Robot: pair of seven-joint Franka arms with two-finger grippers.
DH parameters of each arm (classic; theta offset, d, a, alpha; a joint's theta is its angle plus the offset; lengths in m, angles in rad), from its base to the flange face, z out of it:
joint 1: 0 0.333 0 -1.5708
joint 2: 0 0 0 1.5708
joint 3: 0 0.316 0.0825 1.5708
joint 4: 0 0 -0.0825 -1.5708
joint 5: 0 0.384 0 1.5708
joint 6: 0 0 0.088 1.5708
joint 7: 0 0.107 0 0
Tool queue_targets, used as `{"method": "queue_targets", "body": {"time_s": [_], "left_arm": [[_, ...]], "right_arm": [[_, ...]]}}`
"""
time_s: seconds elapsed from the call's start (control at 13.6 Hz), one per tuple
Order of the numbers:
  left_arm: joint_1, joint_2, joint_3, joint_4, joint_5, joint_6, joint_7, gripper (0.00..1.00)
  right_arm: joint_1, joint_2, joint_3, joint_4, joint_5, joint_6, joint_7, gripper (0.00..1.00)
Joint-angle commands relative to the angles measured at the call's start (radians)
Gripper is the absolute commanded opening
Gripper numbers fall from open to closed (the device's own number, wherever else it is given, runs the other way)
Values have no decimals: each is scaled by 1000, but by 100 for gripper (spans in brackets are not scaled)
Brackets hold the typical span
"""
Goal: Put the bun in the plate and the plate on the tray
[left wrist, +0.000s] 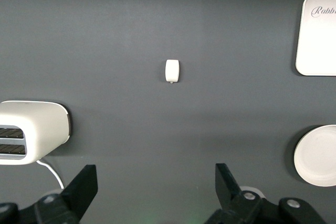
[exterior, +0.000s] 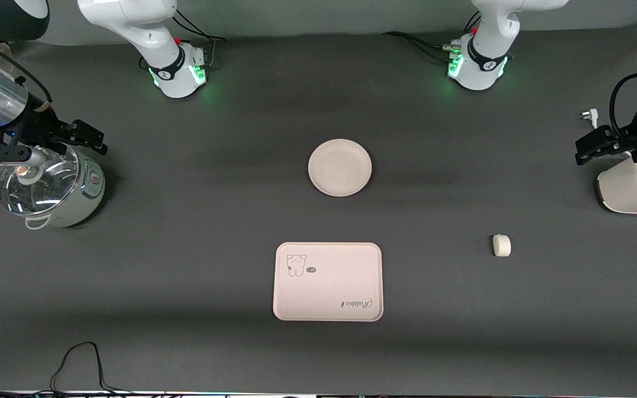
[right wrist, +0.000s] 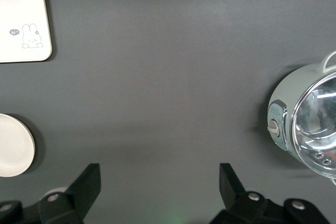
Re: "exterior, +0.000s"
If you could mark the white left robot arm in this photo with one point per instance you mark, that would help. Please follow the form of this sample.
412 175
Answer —
484 72

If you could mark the glass rice cooker lid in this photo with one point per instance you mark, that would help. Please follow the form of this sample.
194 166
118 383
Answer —
36 190

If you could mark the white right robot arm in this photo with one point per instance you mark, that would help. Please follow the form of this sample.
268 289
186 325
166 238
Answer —
130 19

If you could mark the white toaster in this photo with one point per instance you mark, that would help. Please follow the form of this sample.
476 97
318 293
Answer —
628 193

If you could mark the white steamed bun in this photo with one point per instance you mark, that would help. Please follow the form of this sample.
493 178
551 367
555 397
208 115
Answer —
501 245

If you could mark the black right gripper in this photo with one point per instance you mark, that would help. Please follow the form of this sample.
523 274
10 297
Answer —
40 125

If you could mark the round cream plate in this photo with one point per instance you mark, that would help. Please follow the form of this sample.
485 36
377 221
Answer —
340 167

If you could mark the cream tray with rabbit print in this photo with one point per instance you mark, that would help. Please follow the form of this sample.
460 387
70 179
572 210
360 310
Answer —
329 287

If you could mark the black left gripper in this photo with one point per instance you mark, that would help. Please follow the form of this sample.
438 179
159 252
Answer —
626 142

